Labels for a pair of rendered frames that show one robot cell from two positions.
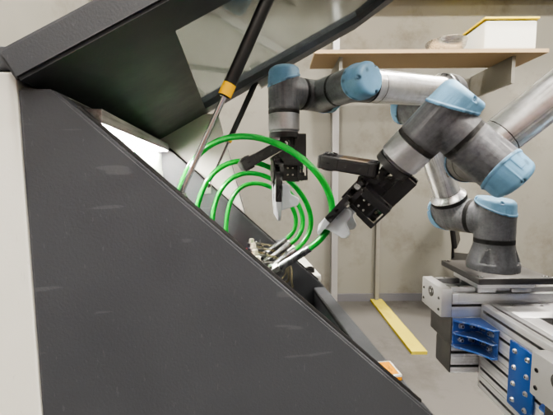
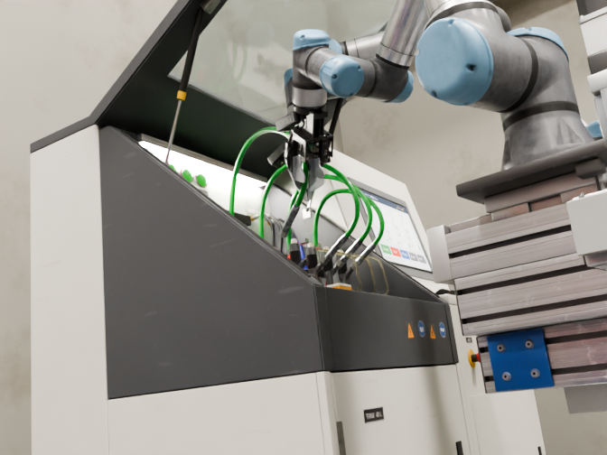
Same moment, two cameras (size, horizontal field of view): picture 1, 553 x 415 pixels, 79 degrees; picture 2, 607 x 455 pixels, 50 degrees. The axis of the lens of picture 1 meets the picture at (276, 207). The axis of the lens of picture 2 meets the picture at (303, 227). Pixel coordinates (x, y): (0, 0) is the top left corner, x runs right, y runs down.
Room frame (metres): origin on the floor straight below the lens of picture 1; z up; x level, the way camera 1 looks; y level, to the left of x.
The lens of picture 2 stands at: (-0.43, -1.01, 0.75)
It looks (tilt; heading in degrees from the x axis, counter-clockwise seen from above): 14 degrees up; 39
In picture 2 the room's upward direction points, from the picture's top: 6 degrees counter-clockwise
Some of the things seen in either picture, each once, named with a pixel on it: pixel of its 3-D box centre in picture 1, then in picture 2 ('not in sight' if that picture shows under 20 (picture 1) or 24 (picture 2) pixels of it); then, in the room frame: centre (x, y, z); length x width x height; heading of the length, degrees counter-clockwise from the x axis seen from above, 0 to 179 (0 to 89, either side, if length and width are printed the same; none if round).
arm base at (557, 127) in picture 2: not in sight; (546, 146); (0.57, -0.70, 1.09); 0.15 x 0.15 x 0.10
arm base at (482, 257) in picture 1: (493, 253); not in sight; (1.06, -0.70, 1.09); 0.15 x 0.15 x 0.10
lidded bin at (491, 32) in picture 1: (496, 41); not in sight; (3.03, -1.93, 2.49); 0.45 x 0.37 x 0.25; 90
